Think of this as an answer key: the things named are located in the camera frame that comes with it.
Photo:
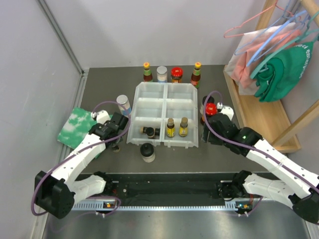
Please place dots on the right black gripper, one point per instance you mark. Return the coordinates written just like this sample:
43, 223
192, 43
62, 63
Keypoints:
211, 139

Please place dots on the yellow label brown bottle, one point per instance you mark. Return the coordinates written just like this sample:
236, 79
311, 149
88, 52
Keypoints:
183, 129
170, 127

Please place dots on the black cap pepper bottle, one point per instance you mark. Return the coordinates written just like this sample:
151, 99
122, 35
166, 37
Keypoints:
116, 148
152, 132

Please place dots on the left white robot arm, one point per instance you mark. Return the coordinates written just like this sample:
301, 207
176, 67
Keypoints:
58, 190

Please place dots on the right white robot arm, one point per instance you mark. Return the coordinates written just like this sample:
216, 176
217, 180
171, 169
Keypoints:
295, 187

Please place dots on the left silver lid salt jar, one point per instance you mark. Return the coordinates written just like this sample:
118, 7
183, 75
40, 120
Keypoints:
125, 107

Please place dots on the silver lid salt jar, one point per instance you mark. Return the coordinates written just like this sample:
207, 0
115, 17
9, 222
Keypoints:
162, 74
125, 107

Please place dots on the right red lid sauce jar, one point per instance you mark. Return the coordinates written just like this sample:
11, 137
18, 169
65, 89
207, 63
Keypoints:
208, 111

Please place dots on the red lid sauce jar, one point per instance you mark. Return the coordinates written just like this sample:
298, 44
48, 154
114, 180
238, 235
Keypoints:
176, 75
208, 111

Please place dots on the left white organizer tray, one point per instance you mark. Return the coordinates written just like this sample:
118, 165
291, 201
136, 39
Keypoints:
146, 111

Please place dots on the white organizer tray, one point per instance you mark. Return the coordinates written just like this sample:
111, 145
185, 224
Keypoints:
180, 100
146, 111

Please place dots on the black lid shaker right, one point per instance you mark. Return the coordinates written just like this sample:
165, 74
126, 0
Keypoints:
202, 104

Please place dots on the black lid shaker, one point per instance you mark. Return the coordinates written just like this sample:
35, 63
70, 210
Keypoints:
202, 104
147, 152

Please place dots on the green white cloth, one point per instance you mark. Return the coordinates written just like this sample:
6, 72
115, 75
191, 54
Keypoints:
75, 129

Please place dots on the black lid shaker front left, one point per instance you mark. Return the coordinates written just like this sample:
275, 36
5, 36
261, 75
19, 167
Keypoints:
147, 152

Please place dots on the right white organizer tray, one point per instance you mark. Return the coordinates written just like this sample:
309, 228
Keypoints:
180, 100

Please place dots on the right orange cap sauce bottle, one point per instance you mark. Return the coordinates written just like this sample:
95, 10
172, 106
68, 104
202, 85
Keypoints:
196, 75

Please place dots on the orange cap sauce bottle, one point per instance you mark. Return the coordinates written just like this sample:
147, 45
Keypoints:
196, 75
147, 76

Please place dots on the left orange cap sauce bottle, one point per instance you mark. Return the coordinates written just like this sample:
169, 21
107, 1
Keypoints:
147, 76

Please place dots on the wooden clothes rack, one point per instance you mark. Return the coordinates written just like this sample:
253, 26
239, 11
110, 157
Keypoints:
270, 119

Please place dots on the back red lid sauce jar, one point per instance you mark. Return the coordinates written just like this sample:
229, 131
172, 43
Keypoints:
176, 75

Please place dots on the back silver lid salt jar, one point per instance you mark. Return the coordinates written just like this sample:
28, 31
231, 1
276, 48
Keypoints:
162, 74

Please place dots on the teal hanger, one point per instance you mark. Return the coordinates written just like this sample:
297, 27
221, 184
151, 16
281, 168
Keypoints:
262, 66

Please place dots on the pink white garment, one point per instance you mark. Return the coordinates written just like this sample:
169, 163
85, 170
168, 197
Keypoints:
237, 67

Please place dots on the green garment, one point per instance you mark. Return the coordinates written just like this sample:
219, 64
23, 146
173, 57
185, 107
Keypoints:
283, 72

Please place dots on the pink hanger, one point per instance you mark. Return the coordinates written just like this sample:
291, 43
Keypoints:
263, 18

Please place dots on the blue hanger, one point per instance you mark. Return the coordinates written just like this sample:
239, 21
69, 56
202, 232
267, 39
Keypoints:
256, 44

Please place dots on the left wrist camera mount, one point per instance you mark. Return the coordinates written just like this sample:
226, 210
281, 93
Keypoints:
101, 116

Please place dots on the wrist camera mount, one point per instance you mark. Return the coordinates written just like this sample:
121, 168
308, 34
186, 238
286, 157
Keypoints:
101, 116
226, 110

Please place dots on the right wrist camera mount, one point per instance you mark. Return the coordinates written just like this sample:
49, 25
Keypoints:
226, 110

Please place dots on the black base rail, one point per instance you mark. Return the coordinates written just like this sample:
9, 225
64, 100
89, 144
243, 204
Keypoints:
173, 189

